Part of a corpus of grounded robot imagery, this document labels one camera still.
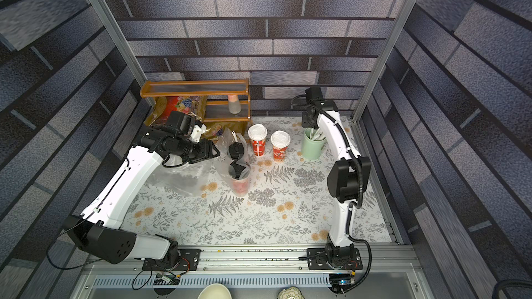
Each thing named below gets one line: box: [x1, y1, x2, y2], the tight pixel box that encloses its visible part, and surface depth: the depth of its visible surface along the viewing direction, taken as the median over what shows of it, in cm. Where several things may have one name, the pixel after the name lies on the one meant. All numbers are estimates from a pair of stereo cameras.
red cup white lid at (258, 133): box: [247, 123, 269, 157], surface depth 94 cm
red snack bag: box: [144, 95, 208, 127], surface depth 99 cm
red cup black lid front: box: [228, 160, 251, 198], surface depth 79 cm
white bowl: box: [197, 283, 233, 299], surface depth 66 cm
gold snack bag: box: [205, 121, 250, 140], surface depth 112 cm
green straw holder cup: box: [301, 128, 327, 161], surface depth 98 cm
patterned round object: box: [277, 286, 306, 299], surface depth 68 cm
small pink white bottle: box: [227, 94, 242, 115], surface depth 102 cm
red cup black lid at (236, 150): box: [228, 141, 245, 160], surface depth 85 cm
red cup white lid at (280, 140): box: [270, 130, 291, 163], surface depth 91 cm
